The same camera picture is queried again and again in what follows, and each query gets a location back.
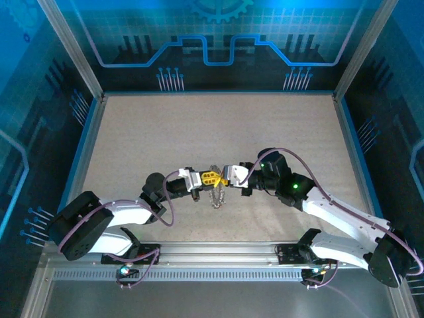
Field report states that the silver keyring chain with keys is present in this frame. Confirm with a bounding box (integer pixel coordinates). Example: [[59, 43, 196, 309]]
[[209, 164, 228, 210]]

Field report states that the blue table edge strip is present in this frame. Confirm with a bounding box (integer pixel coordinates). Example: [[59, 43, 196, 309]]
[[340, 97, 389, 233], [56, 97, 100, 215], [104, 90, 335, 95]]

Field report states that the small lit circuit board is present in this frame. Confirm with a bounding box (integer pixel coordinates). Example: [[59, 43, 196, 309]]
[[115, 264, 140, 280], [300, 264, 331, 282]]

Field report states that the grey metal plate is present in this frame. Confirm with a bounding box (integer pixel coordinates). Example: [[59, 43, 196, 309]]
[[42, 281, 398, 318]]

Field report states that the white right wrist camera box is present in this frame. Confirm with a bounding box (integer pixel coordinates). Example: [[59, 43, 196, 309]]
[[222, 164, 250, 189]]

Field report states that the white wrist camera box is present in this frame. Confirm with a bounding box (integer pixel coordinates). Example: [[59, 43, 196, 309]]
[[222, 164, 250, 189], [178, 168, 202, 193]]

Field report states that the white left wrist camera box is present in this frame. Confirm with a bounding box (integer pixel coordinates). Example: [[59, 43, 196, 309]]
[[178, 168, 202, 193]]

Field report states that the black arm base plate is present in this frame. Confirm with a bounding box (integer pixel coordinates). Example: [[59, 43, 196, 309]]
[[276, 243, 332, 266], [101, 243, 162, 266]]

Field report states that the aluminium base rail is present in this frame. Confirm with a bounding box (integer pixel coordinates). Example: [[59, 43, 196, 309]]
[[38, 240, 375, 268]]

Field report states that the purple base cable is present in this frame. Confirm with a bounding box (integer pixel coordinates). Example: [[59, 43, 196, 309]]
[[303, 261, 341, 290], [105, 248, 162, 290]]

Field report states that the aluminium side rail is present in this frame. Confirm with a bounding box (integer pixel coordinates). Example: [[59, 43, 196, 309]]
[[19, 94, 109, 318], [332, 93, 420, 318]]

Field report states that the slotted grey cable duct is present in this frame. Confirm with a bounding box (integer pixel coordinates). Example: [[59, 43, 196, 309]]
[[52, 268, 365, 283]]

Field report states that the aluminium frame post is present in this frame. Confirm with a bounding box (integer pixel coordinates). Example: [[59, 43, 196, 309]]
[[36, 0, 107, 100], [333, 0, 400, 100]]

